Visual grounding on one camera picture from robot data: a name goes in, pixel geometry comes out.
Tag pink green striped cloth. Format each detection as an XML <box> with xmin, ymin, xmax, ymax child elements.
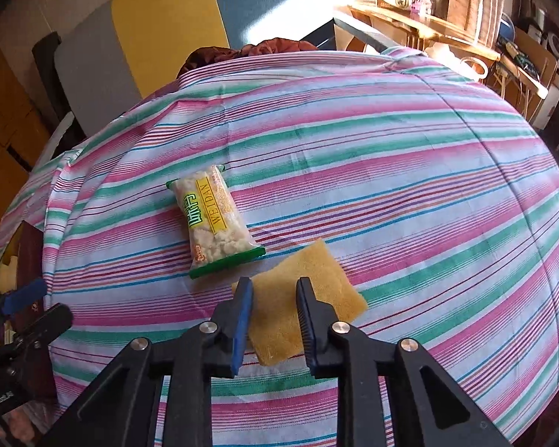
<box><xmin>0</xmin><ymin>47</ymin><xmax>559</xmax><ymax>447</ymax></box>

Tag wooden shelf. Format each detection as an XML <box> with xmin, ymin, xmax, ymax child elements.
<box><xmin>333</xmin><ymin>2</ymin><xmax>548</xmax><ymax>117</ymax></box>

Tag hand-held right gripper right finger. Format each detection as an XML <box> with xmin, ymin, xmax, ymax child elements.
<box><xmin>296</xmin><ymin>277</ymin><xmax>513</xmax><ymax>447</ymax></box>

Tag grey metal bar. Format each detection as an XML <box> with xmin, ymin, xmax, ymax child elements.
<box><xmin>333</xmin><ymin>16</ymin><xmax>397</xmax><ymax>52</ymax></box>

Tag cracker packet green ends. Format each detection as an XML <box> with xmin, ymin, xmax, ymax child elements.
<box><xmin>165</xmin><ymin>164</ymin><xmax>267</xmax><ymax>281</ymax></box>

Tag maroon tin box gold inside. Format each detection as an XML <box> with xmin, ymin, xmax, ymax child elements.
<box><xmin>0</xmin><ymin>221</ymin><xmax>52</xmax><ymax>331</ymax></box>

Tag blue round object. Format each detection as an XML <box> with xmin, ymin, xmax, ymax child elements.
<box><xmin>498</xmin><ymin>12</ymin><xmax>515</xmax><ymax>45</ymax></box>

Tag wooden wardrobe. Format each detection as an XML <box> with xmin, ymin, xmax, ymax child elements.
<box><xmin>0</xmin><ymin>37</ymin><xmax>57</xmax><ymax>234</ymax></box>

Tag white round cup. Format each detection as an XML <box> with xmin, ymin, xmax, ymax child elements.
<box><xmin>461</xmin><ymin>57</ymin><xmax>490</xmax><ymax>80</ymax></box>

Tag dark red cloth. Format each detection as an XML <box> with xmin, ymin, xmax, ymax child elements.
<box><xmin>177</xmin><ymin>37</ymin><xmax>320</xmax><ymax>77</ymax></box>

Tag brown cardboard box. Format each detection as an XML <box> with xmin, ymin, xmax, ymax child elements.
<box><xmin>510</xmin><ymin>25</ymin><xmax>559</xmax><ymax>98</ymax></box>

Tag yellow sponge block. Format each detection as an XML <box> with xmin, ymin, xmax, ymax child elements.
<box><xmin>233</xmin><ymin>238</ymin><xmax>369</xmax><ymax>368</ymax></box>

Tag black rolled mat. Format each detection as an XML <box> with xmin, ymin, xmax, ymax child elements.
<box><xmin>32</xmin><ymin>32</ymin><xmax>82</xmax><ymax>131</ymax></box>

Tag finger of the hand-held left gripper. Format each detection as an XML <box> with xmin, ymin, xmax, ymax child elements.
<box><xmin>0</xmin><ymin>278</ymin><xmax>47</xmax><ymax>324</ymax></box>
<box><xmin>7</xmin><ymin>304</ymin><xmax>74</xmax><ymax>352</ymax></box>

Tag white foam board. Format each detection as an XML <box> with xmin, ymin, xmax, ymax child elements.
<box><xmin>49</xmin><ymin>112</ymin><xmax>78</xmax><ymax>159</ymax></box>

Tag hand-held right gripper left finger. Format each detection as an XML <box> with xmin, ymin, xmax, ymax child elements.
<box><xmin>37</xmin><ymin>276</ymin><xmax>255</xmax><ymax>447</ymax></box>

